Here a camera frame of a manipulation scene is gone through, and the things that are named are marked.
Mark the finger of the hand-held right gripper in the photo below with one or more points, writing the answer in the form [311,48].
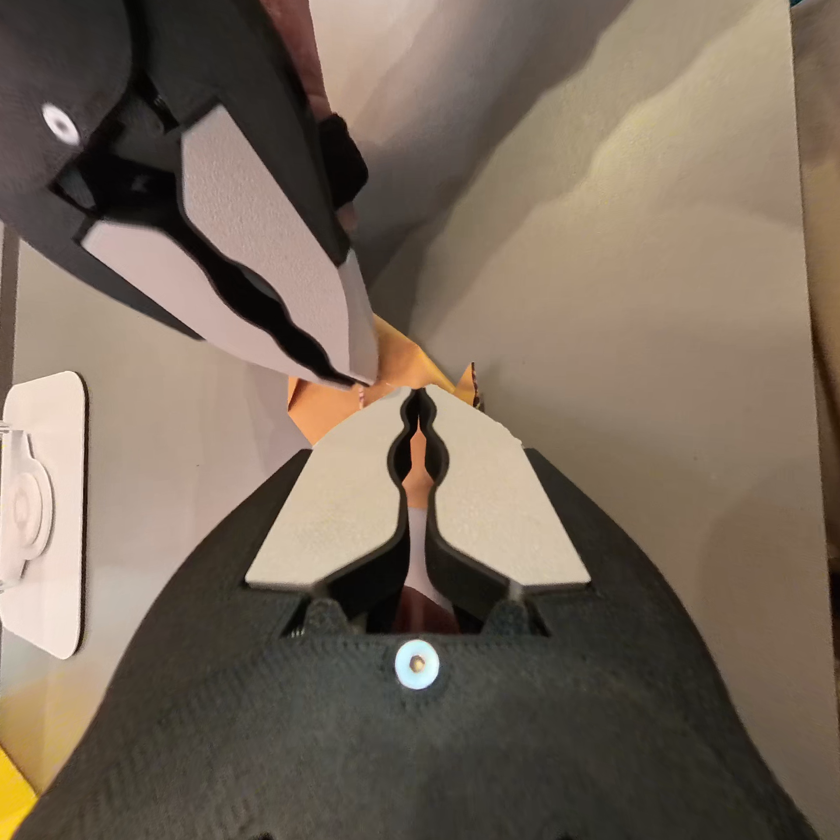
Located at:
[262,216]
[170,275]

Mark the person's right hand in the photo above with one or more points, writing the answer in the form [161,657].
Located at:
[305,52]

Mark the orange origami paper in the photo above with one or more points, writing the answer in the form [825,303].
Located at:
[328,413]

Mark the yellow object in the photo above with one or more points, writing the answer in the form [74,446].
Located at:
[13,797]

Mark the teal object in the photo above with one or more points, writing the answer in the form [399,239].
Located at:
[817,2]

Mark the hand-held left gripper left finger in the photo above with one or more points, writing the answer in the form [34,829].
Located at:
[328,512]

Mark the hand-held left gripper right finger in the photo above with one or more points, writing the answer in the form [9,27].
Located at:
[505,512]

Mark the white rounded plastic plate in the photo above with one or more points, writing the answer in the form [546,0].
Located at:
[59,499]

